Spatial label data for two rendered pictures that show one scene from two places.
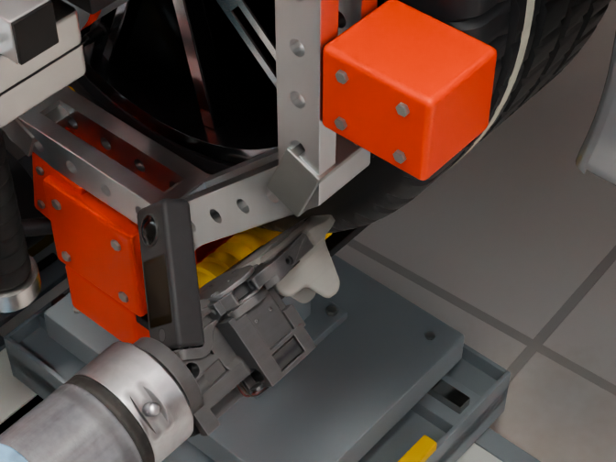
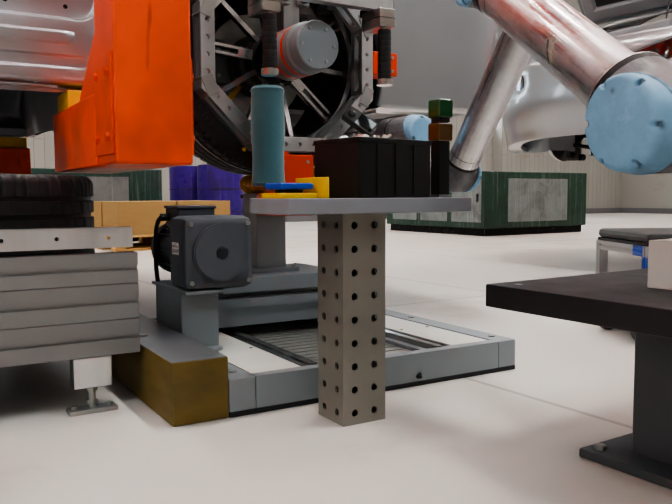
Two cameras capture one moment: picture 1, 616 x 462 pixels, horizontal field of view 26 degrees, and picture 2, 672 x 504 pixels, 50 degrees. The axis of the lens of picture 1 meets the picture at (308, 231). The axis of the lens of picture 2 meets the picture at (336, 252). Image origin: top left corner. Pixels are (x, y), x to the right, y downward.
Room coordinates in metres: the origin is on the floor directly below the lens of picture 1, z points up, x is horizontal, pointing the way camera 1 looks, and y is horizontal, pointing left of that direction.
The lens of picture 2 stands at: (0.10, 2.13, 0.46)
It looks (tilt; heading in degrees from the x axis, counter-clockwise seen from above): 5 degrees down; 288
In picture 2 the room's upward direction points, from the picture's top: straight up
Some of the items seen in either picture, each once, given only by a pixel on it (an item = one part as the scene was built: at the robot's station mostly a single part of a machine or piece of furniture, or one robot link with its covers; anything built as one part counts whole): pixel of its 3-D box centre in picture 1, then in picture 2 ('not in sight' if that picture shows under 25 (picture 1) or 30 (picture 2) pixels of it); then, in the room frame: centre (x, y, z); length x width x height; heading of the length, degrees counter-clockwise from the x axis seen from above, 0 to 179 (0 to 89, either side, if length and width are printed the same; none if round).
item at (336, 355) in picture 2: not in sight; (351, 315); (0.54, 0.72, 0.21); 0.10 x 0.10 x 0.42; 49
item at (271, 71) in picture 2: not in sight; (269, 43); (0.82, 0.46, 0.83); 0.04 x 0.04 x 0.16
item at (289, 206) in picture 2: not in sight; (363, 205); (0.52, 0.70, 0.44); 0.43 x 0.17 x 0.03; 49
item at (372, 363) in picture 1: (249, 267); (264, 239); (1.02, 0.07, 0.32); 0.40 x 0.30 x 0.28; 49
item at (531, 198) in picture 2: not in sight; (483, 202); (1.21, -6.99, 0.35); 1.78 x 1.69 x 0.70; 141
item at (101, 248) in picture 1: (153, 228); (283, 185); (0.92, 0.15, 0.48); 0.16 x 0.12 x 0.17; 139
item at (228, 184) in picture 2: not in sight; (206, 199); (4.26, -5.54, 0.41); 1.10 x 0.68 x 0.81; 140
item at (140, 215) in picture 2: not in sight; (159, 223); (3.66, -3.57, 0.20); 1.17 x 0.84 x 0.41; 62
